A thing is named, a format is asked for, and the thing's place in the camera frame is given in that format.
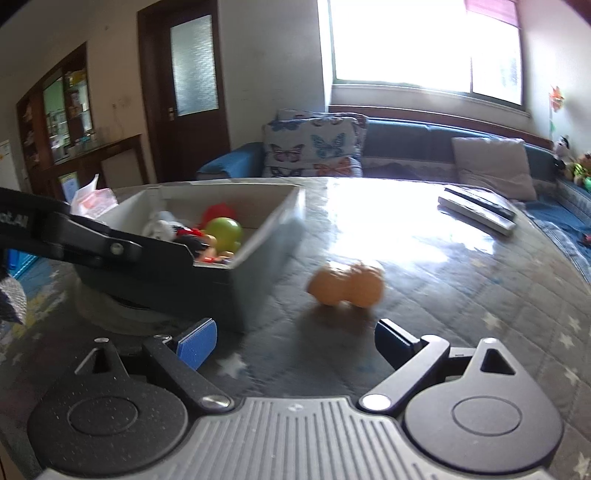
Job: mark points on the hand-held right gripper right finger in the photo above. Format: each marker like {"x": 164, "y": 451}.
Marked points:
{"x": 392, "y": 339}

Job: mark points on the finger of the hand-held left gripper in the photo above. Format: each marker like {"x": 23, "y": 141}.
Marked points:
{"x": 101, "y": 244}

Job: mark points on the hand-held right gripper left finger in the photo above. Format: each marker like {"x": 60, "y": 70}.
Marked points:
{"x": 198, "y": 344}

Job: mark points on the white plush rabbit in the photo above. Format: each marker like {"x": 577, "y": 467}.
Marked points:
{"x": 159, "y": 228}

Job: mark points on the orange squishy toy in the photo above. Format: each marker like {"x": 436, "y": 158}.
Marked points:
{"x": 346, "y": 286}

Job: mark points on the red and black plush toy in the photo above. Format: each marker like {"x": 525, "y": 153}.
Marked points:
{"x": 205, "y": 247}

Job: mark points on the grey cardboard box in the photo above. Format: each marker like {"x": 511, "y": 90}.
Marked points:
{"x": 263, "y": 258}

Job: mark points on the green ball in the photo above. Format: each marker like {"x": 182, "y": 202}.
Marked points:
{"x": 224, "y": 233}

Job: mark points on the red round crab toy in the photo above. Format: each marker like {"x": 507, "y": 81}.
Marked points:
{"x": 214, "y": 212}

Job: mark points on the person's left forearm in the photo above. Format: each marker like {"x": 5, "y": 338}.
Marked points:
{"x": 11, "y": 295}

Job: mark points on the quilted glass covered desktop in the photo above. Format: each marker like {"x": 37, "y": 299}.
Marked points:
{"x": 438, "y": 286}

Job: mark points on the blue carton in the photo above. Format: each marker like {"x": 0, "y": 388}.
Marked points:
{"x": 23, "y": 263}

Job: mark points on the tissue pack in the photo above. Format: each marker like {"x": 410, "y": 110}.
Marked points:
{"x": 94, "y": 201}

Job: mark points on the wooden sideboard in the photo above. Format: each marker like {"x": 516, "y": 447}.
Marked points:
{"x": 120, "y": 159}

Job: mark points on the wooden display cabinet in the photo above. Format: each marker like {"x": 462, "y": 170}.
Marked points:
{"x": 55, "y": 115}

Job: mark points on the dark wooden door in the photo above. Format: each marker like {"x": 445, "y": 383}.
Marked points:
{"x": 203, "y": 138}

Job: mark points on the white remote control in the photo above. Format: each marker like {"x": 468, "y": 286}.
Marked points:
{"x": 475, "y": 214}

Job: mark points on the black remote control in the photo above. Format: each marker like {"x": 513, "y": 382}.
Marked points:
{"x": 480, "y": 201}

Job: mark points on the white pillow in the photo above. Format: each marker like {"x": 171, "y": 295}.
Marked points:
{"x": 494, "y": 166}

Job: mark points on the blue sofa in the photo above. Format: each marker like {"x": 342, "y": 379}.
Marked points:
{"x": 401, "y": 138}

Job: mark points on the butterfly print pillow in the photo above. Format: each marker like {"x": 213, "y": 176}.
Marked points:
{"x": 323, "y": 114}
{"x": 309, "y": 147}

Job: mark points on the yellow green plush toy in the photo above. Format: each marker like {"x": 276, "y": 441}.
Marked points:
{"x": 581, "y": 170}

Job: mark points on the black and white plush toy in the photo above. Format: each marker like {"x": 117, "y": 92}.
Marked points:
{"x": 562, "y": 150}

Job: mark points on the colourful pinwheel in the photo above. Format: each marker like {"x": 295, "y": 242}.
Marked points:
{"x": 556, "y": 101}

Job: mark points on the window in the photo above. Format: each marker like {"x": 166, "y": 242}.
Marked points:
{"x": 401, "y": 46}

